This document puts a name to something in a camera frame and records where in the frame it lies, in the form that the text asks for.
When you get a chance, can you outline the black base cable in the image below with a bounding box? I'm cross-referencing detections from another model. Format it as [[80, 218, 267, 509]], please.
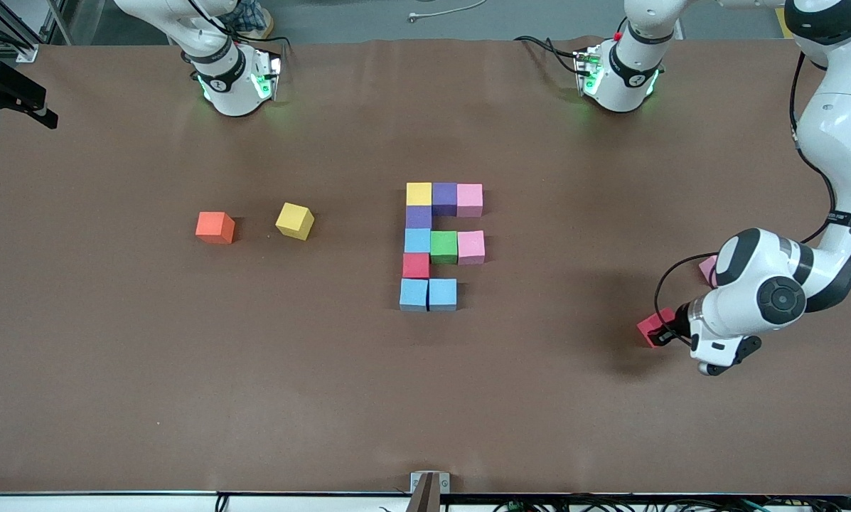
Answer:
[[514, 34, 589, 75]]

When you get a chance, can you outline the plaid trouser leg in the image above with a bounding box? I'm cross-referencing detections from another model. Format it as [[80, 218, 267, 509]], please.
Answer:
[[219, 0, 266, 33]]

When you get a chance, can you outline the brown camera pole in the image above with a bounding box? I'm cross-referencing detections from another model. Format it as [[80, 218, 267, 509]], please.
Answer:
[[406, 475, 441, 512]]

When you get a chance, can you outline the orange foam block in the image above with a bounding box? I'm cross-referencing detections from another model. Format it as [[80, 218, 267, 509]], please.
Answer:
[[196, 211, 236, 245]]

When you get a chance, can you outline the brown table cover sheet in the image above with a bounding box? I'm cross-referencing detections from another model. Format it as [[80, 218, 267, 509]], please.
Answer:
[[0, 36, 851, 495]]

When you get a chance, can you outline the metal bracket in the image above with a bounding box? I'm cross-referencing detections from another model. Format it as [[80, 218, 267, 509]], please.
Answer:
[[410, 471, 451, 494]]

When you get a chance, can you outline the aluminium frame profile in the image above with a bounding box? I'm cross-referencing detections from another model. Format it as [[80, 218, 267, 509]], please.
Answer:
[[0, 0, 40, 63], [821, 0, 851, 55]]

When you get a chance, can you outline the green foam block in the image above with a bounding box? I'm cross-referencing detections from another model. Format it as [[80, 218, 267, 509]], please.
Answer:
[[430, 230, 459, 266]]

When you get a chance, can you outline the grey metal strut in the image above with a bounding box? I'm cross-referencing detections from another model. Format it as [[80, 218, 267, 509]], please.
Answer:
[[43, 0, 89, 45]]

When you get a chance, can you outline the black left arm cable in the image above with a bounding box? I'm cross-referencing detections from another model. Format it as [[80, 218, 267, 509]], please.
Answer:
[[654, 50, 851, 336]]

